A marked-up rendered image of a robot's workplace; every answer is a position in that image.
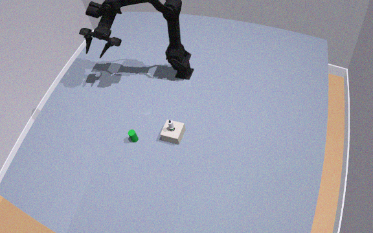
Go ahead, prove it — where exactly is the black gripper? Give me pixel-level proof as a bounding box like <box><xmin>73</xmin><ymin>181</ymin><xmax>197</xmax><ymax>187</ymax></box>
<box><xmin>79</xmin><ymin>20</ymin><xmax>122</xmax><ymax>58</ymax></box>

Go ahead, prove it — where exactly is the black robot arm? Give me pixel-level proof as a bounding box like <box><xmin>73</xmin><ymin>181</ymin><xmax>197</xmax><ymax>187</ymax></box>
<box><xmin>85</xmin><ymin>0</ymin><xmax>194</xmax><ymax>80</ymax></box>

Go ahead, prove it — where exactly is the green cylinder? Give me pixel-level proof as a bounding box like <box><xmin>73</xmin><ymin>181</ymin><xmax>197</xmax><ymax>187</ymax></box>
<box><xmin>128</xmin><ymin>129</ymin><xmax>139</xmax><ymax>142</ymax></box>

